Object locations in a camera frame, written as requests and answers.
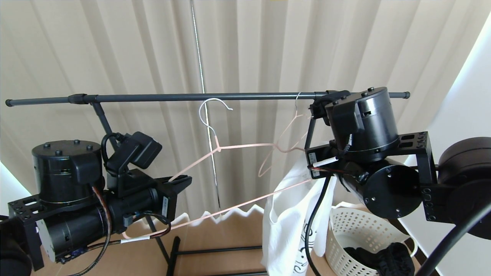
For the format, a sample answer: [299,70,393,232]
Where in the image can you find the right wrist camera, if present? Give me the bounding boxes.
[309,90,351,127]

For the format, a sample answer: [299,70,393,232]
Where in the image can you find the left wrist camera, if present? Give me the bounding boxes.
[101,131,163,198]

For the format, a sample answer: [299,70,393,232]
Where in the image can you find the black clothes rack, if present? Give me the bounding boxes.
[5,90,410,276]

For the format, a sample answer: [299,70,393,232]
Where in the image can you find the beige curtain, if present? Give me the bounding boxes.
[0,0,486,227]

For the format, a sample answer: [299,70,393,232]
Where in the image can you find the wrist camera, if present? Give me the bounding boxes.
[309,90,351,127]
[101,131,163,198]

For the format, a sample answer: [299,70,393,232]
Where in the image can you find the white laundry basket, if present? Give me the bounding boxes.
[325,202,419,276]

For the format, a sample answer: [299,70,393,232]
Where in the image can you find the white printed t-shirt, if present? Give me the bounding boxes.
[262,153,338,276]

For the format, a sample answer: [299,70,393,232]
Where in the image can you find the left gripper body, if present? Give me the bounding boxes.
[109,171,180,235]

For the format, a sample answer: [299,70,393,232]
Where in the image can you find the black shorts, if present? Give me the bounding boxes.
[343,242,415,276]

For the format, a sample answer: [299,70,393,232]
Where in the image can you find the black cable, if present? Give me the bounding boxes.
[416,201,491,276]
[304,176,333,276]
[125,212,172,240]

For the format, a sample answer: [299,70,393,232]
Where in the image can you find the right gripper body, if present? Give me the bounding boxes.
[306,143,340,181]

